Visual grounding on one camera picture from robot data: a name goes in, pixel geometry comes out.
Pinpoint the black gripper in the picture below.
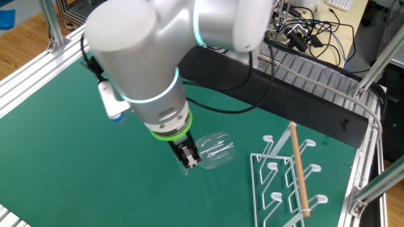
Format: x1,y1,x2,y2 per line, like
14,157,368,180
167,131,202,170

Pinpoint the clear wine glass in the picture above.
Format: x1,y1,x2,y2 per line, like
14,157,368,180
176,131,237,177

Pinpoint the green table mat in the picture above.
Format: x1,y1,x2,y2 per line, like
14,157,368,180
0,39,357,227

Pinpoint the black mat strip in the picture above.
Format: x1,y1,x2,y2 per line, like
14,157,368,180
178,45,369,149

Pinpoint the black equipment case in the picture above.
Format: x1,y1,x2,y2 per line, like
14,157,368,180
378,62,404,163

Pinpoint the light wooden desk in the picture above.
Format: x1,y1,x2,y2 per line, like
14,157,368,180
311,0,370,69

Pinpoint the white keyboard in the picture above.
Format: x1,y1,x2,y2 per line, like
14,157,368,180
326,0,354,12

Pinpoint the grey metal cabinet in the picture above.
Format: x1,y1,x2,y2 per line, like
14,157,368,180
375,0,404,69

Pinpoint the silver wrist camera blue tip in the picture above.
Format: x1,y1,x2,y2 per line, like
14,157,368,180
97,80,132,124

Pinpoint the white wire rack wooden handle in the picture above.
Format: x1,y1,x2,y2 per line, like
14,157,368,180
249,121,329,227

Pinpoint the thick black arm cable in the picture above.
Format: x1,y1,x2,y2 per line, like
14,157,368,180
80,31,275,115

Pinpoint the silver metal cable fitting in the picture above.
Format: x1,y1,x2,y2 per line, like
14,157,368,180
258,53,281,67

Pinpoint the grey cable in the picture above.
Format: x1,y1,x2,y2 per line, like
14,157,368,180
277,62,383,144

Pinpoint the black desk cable tangle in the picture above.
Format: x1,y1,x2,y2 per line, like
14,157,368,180
274,6,358,69

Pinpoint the black frame cart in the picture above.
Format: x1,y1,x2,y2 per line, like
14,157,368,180
56,0,110,31

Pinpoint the blue cable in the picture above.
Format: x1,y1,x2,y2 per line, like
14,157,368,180
328,30,352,73

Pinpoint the aluminium frame post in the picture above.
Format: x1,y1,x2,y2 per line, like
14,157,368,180
37,0,72,54
353,23,404,101
348,162,404,219

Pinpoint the black table edge cable bundle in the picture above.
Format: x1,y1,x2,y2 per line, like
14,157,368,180
365,81,389,125

